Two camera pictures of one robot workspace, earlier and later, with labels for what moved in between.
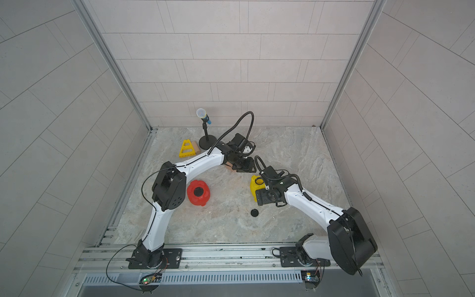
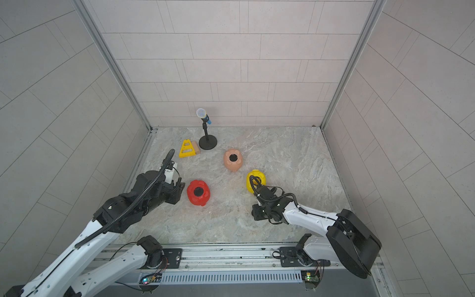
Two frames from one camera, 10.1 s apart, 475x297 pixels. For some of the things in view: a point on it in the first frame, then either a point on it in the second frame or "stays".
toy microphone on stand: (207, 142) stays
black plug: (198, 191) stays
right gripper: (263, 198) -> (255, 213)
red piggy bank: (198, 192) stays
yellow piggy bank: (256, 183) stays
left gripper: (248, 167) -> (177, 190)
